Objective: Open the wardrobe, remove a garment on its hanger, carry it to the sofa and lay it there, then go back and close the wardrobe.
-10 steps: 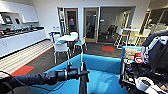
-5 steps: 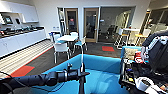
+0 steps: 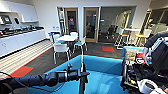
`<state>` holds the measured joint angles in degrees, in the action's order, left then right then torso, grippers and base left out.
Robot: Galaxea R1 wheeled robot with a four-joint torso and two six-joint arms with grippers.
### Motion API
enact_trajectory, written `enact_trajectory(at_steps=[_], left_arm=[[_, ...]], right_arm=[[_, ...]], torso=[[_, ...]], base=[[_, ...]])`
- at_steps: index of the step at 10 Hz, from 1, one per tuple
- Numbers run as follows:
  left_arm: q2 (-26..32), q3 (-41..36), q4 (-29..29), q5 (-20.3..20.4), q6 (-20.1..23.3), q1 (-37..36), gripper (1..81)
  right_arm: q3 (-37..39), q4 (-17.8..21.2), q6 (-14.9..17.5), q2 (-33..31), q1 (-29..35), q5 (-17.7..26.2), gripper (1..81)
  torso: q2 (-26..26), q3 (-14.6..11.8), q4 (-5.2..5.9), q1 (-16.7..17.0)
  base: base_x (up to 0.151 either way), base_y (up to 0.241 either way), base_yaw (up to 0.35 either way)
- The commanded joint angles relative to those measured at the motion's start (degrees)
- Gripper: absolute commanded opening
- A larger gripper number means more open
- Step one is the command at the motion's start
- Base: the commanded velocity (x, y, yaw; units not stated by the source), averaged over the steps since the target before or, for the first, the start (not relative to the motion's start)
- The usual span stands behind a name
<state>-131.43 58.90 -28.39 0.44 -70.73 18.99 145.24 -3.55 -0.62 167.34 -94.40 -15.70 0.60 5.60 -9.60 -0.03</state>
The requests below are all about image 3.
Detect black office chair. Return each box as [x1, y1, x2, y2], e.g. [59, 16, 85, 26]
[105, 25, 120, 40]

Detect blue sofa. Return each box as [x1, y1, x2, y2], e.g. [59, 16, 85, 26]
[27, 54, 125, 94]

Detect red and white cup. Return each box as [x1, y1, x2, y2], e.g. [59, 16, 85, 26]
[135, 51, 147, 66]

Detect white dining table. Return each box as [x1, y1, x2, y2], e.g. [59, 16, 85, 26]
[57, 33, 79, 51]

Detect blue armchair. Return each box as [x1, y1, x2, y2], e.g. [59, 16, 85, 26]
[120, 45, 148, 65]

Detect white upper kitchen cabinets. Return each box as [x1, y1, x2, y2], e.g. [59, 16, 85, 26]
[0, 0, 40, 24]

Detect coffee machine with screen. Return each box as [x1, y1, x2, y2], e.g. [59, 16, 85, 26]
[0, 13, 13, 27]

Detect white chair with blue seat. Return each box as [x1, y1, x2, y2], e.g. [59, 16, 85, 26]
[52, 42, 72, 65]
[52, 32, 63, 45]
[68, 30, 80, 38]
[72, 35, 89, 55]

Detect white kitchen base cabinets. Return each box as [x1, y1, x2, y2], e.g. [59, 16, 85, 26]
[0, 28, 47, 58]

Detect white bar stool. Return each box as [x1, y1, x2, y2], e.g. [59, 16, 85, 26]
[114, 27, 130, 48]

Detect white high table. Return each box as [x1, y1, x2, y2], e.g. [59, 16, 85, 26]
[123, 27, 151, 46]

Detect black garment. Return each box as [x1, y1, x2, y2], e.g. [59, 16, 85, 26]
[77, 75, 88, 94]

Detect yellow bar stool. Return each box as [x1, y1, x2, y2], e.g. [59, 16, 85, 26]
[134, 32, 150, 48]

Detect wooden framed glass door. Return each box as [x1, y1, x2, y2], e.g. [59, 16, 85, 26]
[82, 6, 101, 44]
[63, 6, 81, 37]

